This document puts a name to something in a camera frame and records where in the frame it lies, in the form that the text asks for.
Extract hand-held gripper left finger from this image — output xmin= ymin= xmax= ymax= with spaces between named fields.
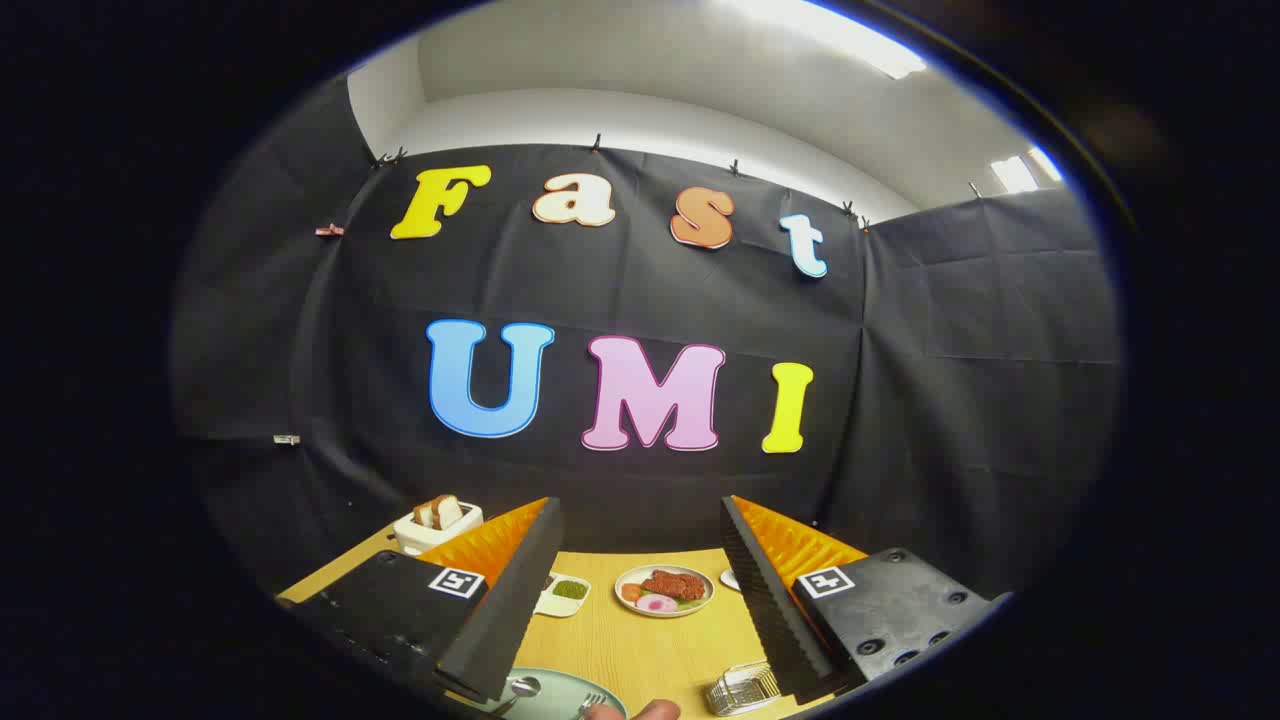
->
xmin=288 ymin=496 xmax=565 ymax=705

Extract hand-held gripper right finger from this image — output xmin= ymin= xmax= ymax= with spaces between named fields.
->
xmin=720 ymin=494 xmax=1009 ymax=703

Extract spoon with brown handle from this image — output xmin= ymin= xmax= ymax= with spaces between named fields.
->
xmin=494 ymin=675 xmax=543 ymax=717

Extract white divided condiment dish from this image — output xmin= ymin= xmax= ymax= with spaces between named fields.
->
xmin=533 ymin=572 xmax=593 ymax=618

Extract light green plate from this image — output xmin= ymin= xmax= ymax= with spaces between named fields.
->
xmin=488 ymin=667 xmax=629 ymax=720

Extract plate of toy food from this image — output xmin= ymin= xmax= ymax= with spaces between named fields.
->
xmin=614 ymin=564 xmax=716 ymax=620

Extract white toaster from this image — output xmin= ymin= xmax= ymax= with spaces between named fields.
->
xmin=392 ymin=500 xmax=485 ymax=557

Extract toast slices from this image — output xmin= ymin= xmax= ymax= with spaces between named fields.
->
xmin=413 ymin=494 xmax=465 ymax=531

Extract small ceiling light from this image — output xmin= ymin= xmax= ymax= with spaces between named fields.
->
xmin=989 ymin=145 xmax=1064 ymax=195

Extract long ceiling light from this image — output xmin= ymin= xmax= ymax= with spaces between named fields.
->
xmin=720 ymin=0 xmax=928 ymax=81

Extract metal wire basket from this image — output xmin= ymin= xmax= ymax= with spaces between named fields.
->
xmin=703 ymin=660 xmax=784 ymax=718

